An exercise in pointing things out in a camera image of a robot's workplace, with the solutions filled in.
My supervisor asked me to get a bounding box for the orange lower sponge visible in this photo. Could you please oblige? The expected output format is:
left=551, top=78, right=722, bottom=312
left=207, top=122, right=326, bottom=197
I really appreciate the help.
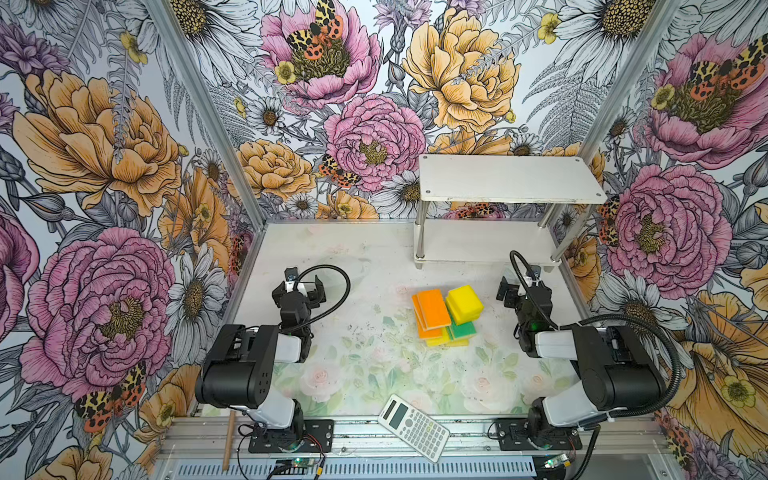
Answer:
left=412, top=295, right=442, bottom=341

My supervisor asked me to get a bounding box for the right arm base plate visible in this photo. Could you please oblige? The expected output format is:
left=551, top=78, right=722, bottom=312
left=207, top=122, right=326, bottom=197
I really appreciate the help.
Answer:
left=491, top=417, right=583, bottom=451

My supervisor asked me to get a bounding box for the green scouring sponge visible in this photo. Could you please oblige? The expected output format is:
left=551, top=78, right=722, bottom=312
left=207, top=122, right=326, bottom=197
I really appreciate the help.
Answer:
left=448, top=322, right=477, bottom=340

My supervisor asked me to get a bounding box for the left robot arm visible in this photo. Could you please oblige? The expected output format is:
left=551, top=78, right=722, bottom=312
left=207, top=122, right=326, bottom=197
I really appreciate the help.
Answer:
left=195, top=279, right=326, bottom=436

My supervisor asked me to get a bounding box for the green circuit board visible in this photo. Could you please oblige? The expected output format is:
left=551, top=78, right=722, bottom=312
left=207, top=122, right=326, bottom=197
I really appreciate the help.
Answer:
left=273, top=457, right=324, bottom=476

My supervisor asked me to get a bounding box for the yellow sponge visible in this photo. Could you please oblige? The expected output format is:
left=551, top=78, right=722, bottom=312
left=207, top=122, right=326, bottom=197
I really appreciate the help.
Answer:
left=445, top=285, right=484, bottom=325
left=425, top=328, right=469, bottom=347

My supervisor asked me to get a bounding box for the wooden stick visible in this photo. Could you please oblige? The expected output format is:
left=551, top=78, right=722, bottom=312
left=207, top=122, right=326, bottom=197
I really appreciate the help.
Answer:
left=222, top=410, right=236, bottom=472

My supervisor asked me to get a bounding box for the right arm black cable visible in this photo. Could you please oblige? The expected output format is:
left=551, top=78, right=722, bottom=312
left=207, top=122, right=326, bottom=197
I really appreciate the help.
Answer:
left=509, top=250, right=682, bottom=419

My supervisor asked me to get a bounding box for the orange top sponge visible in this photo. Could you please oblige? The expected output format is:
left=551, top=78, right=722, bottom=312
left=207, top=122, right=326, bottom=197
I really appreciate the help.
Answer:
left=416, top=289, right=452, bottom=330

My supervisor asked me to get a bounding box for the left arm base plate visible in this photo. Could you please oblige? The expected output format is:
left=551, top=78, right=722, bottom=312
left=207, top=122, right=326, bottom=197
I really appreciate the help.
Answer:
left=247, top=419, right=335, bottom=454

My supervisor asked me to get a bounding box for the yellow bottom sponge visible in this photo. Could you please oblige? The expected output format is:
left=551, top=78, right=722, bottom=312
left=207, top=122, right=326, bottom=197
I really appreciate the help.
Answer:
left=425, top=328, right=469, bottom=347

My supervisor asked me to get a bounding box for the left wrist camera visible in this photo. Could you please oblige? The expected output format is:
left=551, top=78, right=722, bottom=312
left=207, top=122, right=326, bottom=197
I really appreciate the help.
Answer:
left=284, top=267, right=300, bottom=283

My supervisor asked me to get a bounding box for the white two-tier shelf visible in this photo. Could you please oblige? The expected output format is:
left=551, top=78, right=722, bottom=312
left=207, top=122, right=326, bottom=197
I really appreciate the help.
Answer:
left=413, top=154, right=607, bottom=270

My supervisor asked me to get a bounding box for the aluminium front rail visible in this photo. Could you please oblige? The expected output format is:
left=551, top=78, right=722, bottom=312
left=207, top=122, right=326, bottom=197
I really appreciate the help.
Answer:
left=158, top=415, right=670, bottom=461

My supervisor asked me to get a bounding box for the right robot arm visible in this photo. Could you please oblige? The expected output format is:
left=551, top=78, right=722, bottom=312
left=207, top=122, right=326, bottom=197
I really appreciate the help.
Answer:
left=496, top=278, right=671, bottom=449

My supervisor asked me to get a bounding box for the white scientific calculator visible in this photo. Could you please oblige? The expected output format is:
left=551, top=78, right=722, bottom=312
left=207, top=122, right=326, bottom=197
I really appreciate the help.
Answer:
left=377, top=395, right=450, bottom=463

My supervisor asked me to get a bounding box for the orange sponge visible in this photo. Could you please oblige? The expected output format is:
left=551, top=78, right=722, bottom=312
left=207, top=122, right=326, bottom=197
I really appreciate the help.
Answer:
left=416, top=289, right=452, bottom=330
left=412, top=295, right=442, bottom=341

